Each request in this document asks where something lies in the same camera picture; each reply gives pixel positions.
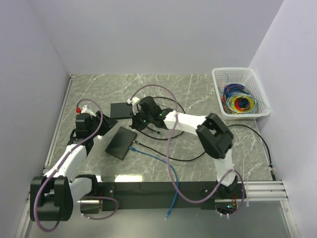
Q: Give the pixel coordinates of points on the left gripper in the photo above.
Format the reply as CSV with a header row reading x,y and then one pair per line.
x,y
107,123

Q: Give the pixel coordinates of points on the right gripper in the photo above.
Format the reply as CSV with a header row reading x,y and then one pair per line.
x,y
136,124

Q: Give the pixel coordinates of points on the black network switch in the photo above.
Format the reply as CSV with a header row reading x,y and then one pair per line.
x,y
120,143
120,110

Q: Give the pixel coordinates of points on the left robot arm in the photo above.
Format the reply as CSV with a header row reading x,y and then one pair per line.
x,y
53,194

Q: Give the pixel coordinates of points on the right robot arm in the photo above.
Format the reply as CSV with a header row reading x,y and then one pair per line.
x,y
214,136

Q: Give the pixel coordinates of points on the black base beam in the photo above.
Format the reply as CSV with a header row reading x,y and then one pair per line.
x,y
150,195

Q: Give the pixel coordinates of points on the white plastic basket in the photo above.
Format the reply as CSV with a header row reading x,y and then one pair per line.
x,y
239,93

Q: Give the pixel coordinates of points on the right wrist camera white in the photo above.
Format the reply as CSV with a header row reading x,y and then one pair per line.
x,y
133,100

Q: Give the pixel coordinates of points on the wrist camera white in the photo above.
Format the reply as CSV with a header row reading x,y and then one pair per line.
x,y
133,100
85,109

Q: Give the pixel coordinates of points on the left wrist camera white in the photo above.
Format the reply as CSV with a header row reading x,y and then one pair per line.
x,y
85,109

